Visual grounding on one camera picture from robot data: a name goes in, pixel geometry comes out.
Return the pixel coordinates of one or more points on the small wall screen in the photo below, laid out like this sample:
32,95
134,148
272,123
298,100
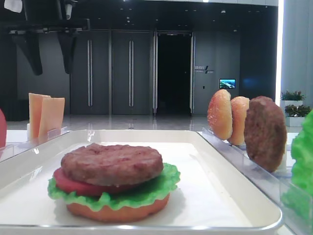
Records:
227,83

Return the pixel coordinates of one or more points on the green lettuce leaf on tray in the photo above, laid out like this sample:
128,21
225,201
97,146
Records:
144,195

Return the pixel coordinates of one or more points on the open dark doorway frame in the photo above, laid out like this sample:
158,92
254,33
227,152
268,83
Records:
173,68

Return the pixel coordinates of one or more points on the white metal tray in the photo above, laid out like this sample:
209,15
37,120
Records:
212,198

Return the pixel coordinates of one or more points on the orange cheese slice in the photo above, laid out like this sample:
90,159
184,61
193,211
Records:
52,115
35,109

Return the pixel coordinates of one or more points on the sesame bun half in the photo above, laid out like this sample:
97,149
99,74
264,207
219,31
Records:
219,114
239,105

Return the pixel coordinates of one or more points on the upright brown meat patty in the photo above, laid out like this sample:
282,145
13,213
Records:
265,133

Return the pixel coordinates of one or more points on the left sesame bun half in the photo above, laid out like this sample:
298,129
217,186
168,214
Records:
219,114

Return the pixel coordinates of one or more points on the red tomato slice on tray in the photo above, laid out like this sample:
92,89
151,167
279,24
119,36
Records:
84,189

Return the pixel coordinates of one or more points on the right sesame bun half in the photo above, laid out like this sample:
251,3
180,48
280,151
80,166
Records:
239,105

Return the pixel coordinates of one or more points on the upper potted plant box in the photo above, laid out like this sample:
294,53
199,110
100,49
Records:
291,98

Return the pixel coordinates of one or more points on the bottom bun on tray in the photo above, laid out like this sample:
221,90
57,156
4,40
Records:
124,214

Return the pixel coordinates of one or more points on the potted plant box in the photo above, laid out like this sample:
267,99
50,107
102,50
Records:
291,98
295,115

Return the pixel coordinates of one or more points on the upright red tomato slice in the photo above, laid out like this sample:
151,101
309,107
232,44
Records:
3,130

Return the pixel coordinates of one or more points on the dark double door left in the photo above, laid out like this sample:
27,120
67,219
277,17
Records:
112,73

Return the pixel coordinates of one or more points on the brown meat patty on tray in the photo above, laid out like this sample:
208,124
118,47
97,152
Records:
112,165

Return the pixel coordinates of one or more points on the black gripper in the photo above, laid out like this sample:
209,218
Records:
45,16

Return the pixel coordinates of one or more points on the upright green lettuce leaf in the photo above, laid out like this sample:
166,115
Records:
302,171

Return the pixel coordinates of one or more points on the lower potted plant box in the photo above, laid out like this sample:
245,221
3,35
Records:
295,115

